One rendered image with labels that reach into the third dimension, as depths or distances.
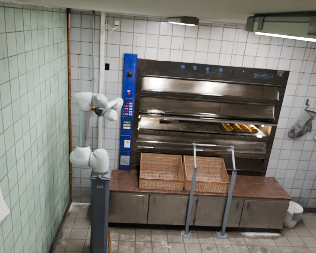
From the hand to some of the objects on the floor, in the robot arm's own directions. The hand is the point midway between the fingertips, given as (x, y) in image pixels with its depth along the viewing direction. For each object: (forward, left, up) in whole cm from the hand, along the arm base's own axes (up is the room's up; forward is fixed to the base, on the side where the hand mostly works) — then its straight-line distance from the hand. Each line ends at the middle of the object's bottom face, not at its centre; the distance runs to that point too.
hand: (93, 109), depth 368 cm
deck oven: (+141, +106, -146) cm, 229 cm away
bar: (+118, -38, -146) cm, 191 cm away
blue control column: (+44, +106, -146) cm, 186 cm away
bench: (+135, -17, -146) cm, 200 cm away
